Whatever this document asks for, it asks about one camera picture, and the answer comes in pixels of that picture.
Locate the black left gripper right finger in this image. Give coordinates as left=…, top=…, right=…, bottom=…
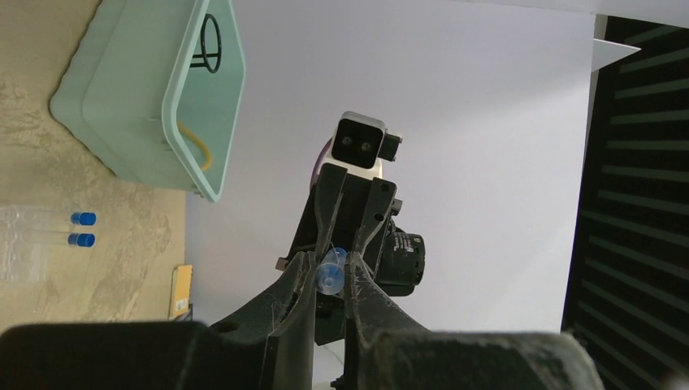
left=343, top=252, right=604, bottom=389

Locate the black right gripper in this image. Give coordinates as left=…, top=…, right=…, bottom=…
left=274, top=163, right=427, bottom=345

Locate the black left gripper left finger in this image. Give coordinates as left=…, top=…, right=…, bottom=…
left=1, top=252, right=316, bottom=389

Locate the blue-capped test tube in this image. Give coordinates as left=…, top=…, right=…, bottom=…
left=316, top=247, right=348, bottom=296
left=7, top=209, right=98, bottom=228

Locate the amber rubber tubing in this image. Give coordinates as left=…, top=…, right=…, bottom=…
left=177, top=122, right=214, bottom=171

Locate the clear test tube rack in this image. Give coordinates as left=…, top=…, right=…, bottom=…
left=1, top=205, right=57, bottom=284

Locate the blue-capped test tube angled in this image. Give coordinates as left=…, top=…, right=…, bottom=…
left=15, top=231, right=96, bottom=248

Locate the yellow spiral notebook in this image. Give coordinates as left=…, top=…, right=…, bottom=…
left=168, top=264, right=193, bottom=320

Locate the mint green plastic bin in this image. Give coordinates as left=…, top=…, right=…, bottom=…
left=50, top=1, right=245, bottom=202

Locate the dark slatted window blind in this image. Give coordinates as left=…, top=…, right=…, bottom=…
left=561, top=17, right=688, bottom=389

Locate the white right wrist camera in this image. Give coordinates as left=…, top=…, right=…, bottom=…
left=316, top=111, right=403, bottom=180

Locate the black wire tripod ring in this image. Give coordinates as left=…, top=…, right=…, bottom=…
left=189, top=13, right=223, bottom=75

